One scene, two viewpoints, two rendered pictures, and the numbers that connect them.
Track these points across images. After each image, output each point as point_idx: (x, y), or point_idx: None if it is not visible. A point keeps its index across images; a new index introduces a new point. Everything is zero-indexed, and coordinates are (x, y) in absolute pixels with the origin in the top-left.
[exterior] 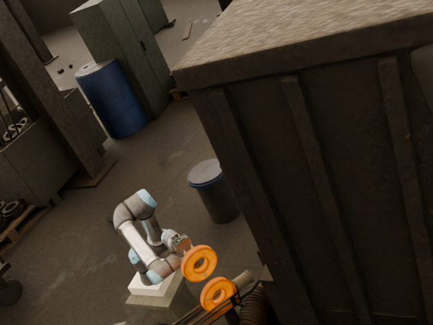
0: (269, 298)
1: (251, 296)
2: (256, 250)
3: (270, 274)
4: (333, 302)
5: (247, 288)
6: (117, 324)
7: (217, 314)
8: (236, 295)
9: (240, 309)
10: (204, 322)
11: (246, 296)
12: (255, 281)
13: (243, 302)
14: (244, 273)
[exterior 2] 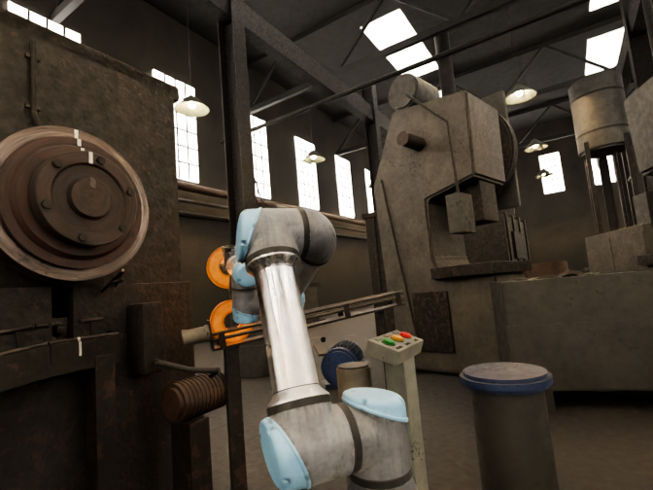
0: (191, 308)
1: (193, 376)
2: (160, 302)
3: (181, 274)
4: None
5: (189, 390)
6: (388, 346)
7: (244, 339)
8: (213, 336)
9: (217, 377)
10: (261, 335)
11: (199, 379)
12: (177, 364)
13: (207, 382)
14: (188, 330)
